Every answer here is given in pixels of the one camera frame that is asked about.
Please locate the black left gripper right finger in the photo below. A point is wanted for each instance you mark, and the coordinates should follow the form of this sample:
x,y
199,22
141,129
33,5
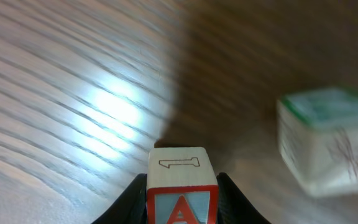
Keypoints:
x,y
233,206

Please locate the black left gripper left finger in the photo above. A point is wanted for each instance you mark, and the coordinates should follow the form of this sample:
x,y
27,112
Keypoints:
x,y
130,206

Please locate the red letter A block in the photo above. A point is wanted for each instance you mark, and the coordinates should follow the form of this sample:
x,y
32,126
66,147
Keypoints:
x,y
181,186

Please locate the wooden block with dragonfly drawing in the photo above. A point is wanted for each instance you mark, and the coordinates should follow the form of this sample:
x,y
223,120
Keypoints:
x,y
318,140

